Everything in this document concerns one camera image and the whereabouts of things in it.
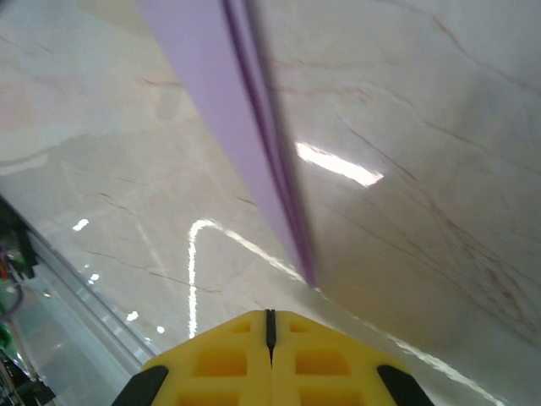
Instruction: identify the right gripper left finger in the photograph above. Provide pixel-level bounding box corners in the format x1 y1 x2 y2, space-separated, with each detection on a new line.
112 310 271 406

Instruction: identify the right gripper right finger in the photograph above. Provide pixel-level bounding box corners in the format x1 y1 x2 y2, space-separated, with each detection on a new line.
270 310 434 406

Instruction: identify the purple cloth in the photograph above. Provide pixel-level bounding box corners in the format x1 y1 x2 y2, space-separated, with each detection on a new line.
134 0 318 288

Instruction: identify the black base plate right arm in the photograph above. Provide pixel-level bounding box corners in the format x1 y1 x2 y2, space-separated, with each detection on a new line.
0 194 37 280

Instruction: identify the aluminium mounting rail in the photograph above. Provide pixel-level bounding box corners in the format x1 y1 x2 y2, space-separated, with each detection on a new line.
0 219 166 406

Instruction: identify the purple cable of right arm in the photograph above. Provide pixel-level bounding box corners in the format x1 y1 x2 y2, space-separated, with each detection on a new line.
0 249 26 318

